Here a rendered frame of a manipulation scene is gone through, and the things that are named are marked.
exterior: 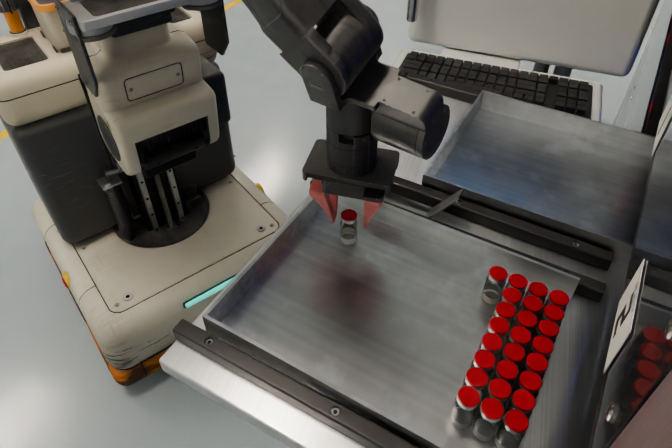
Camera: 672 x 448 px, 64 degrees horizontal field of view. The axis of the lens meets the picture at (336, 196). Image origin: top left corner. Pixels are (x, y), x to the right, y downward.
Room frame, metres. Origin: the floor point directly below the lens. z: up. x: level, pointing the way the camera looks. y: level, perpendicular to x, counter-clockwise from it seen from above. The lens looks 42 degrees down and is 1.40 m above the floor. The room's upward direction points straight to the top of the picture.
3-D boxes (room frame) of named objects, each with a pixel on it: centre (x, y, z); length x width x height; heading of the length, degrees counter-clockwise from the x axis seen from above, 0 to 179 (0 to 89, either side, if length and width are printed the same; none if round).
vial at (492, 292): (0.39, -0.18, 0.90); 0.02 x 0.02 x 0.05
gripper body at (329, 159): (0.49, -0.02, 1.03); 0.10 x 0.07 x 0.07; 75
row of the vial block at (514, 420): (0.29, -0.20, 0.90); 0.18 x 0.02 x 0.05; 150
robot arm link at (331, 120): (0.48, -0.02, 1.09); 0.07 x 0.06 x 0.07; 55
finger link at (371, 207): (0.48, -0.03, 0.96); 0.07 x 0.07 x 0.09; 75
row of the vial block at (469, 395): (0.31, -0.16, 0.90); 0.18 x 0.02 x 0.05; 150
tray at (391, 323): (0.37, -0.07, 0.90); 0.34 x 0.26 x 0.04; 60
